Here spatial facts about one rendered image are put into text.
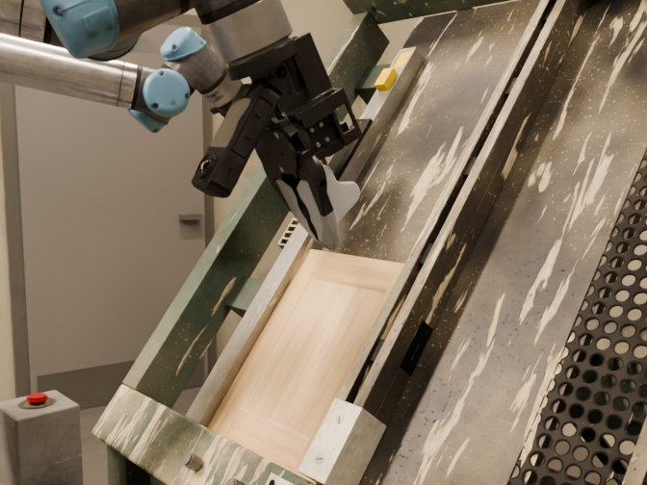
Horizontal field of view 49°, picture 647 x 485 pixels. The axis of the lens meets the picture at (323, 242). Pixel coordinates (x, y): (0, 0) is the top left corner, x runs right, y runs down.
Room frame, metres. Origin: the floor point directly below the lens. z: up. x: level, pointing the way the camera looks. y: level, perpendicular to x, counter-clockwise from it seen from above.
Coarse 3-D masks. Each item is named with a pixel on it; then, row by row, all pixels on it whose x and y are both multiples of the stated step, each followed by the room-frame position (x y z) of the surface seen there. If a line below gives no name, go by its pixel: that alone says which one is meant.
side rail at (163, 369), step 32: (352, 32) 1.90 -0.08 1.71; (352, 64) 1.88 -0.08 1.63; (352, 96) 1.88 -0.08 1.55; (256, 192) 1.68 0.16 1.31; (224, 224) 1.67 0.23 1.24; (256, 224) 1.67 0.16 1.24; (224, 256) 1.61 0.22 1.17; (256, 256) 1.67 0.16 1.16; (192, 288) 1.58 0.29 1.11; (224, 288) 1.61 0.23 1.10; (192, 320) 1.55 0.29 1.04; (160, 352) 1.50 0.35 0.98; (192, 352) 1.55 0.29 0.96; (128, 384) 1.48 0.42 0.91; (160, 384) 1.50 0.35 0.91
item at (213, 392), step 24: (408, 48) 1.70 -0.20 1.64; (408, 72) 1.67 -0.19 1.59; (384, 96) 1.63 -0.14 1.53; (384, 120) 1.61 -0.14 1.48; (360, 144) 1.56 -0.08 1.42; (360, 168) 1.56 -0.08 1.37; (288, 240) 1.49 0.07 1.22; (312, 240) 1.47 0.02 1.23; (288, 264) 1.44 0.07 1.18; (264, 288) 1.43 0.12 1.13; (264, 312) 1.39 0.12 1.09; (240, 336) 1.38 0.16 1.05; (240, 360) 1.35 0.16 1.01; (216, 384) 1.33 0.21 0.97; (192, 408) 1.32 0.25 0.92; (216, 408) 1.31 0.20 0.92
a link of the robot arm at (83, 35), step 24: (48, 0) 0.60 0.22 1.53; (72, 0) 0.60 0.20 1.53; (96, 0) 0.60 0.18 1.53; (120, 0) 0.61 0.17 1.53; (144, 0) 0.62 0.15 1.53; (168, 0) 0.63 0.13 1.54; (72, 24) 0.60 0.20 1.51; (96, 24) 0.61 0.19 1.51; (120, 24) 0.62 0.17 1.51; (144, 24) 0.64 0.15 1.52; (72, 48) 0.62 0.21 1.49; (96, 48) 0.63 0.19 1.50; (120, 48) 0.71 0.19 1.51
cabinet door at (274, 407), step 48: (288, 288) 1.42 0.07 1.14; (336, 288) 1.34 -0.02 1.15; (384, 288) 1.26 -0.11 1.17; (288, 336) 1.33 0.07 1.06; (336, 336) 1.26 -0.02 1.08; (240, 384) 1.32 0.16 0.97; (288, 384) 1.25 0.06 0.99; (336, 384) 1.18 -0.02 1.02; (240, 432) 1.24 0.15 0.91; (288, 432) 1.17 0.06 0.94
